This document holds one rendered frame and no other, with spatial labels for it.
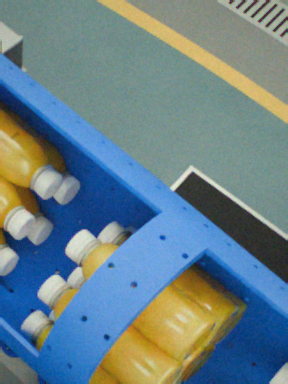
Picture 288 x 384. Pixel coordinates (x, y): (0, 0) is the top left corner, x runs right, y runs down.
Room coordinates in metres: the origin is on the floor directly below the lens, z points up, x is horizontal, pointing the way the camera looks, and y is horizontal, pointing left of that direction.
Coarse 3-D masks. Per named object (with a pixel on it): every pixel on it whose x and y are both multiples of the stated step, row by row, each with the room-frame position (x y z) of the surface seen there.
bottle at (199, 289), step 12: (120, 240) 0.55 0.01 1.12; (180, 276) 0.51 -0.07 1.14; (192, 276) 0.52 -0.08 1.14; (180, 288) 0.50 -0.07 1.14; (192, 288) 0.50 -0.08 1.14; (204, 288) 0.50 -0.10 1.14; (216, 288) 0.51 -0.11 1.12; (204, 300) 0.49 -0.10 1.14; (216, 300) 0.49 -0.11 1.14; (228, 300) 0.49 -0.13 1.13; (216, 312) 0.47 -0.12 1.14; (228, 312) 0.47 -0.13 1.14; (216, 324) 0.46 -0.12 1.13; (228, 324) 0.48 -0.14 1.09; (216, 336) 0.46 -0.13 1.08
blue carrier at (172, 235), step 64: (0, 64) 0.72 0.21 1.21; (64, 128) 0.63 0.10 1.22; (128, 192) 0.65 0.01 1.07; (64, 256) 0.60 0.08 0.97; (128, 256) 0.47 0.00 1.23; (192, 256) 0.49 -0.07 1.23; (0, 320) 0.41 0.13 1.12; (64, 320) 0.40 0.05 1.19; (128, 320) 0.40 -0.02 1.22; (256, 320) 0.52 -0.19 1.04
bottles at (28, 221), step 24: (24, 120) 0.74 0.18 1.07; (48, 144) 0.70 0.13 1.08; (0, 192) 0.60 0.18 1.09; (24, 192) 0.65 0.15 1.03; (72, 192) 0.65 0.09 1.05; (0, 216) 0.57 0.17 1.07; (24, 216) 0.58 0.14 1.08; (0, 240) 0.57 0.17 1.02; (0, 264) 0.54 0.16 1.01; (192, 264) 0.56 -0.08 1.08; (240, 312) 0.51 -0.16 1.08; (192, 360) 0.42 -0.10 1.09
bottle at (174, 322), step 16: (96, 240) 0.52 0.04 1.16; (80, 256) 0.50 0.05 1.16; (96, 256) 0.50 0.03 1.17; (176, 288) 0.48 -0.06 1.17; (160, 304) 0.45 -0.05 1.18; (176, 304) 0.45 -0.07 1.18; (192, 304) 0.46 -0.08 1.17; (144, 320) 0.43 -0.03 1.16; (160, 320) 0.43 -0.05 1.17; (176, 320) 0.43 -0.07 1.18; (192, 320) 0.43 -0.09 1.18; (208, 320) 0.44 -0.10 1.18; (160, 336) 0.42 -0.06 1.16; (176, 336) 0.41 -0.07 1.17; (192, 336) 0.42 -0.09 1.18; (208, 336) 0.44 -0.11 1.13; (176, 352) 0.40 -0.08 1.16; (192, 352) 0.42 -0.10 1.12
